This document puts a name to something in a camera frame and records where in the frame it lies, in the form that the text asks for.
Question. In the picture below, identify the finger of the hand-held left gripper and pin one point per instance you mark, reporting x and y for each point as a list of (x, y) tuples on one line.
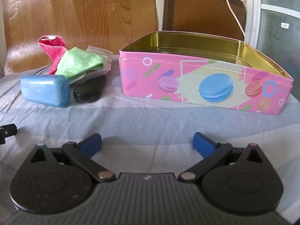
[(9, 130)]

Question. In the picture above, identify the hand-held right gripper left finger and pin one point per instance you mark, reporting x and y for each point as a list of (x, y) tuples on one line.
[(90, 146)]

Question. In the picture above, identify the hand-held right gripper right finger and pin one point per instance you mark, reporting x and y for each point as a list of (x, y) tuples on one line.
[(204, 145)]

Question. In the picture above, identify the pink macaron print tin box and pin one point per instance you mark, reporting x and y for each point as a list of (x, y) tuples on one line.
[(187, 75)]

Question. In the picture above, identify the pink towel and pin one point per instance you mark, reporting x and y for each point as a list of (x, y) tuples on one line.
[(52, 49)]

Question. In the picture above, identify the white plastic packet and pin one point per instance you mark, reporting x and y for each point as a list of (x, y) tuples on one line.
[(99, 51)]

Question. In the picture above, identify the blue hard case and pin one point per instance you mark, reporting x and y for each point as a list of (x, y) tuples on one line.
[(44, 89)]

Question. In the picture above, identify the light striped bed sheet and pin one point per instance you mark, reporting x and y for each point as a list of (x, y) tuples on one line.
[(140, 126)]

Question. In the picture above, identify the black hard case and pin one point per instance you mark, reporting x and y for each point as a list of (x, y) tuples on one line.
[(86, 91)]

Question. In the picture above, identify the green cloth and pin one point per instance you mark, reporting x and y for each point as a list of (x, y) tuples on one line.
[(77, 61)]

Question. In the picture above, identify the grey glass panel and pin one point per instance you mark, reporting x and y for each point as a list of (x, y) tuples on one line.
[(279, 42)]

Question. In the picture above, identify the brown cushioned chair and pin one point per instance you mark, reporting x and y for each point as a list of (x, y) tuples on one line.
[(199, 9)]

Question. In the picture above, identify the white door frame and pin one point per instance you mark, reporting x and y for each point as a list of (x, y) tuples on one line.
[(254, 11)]

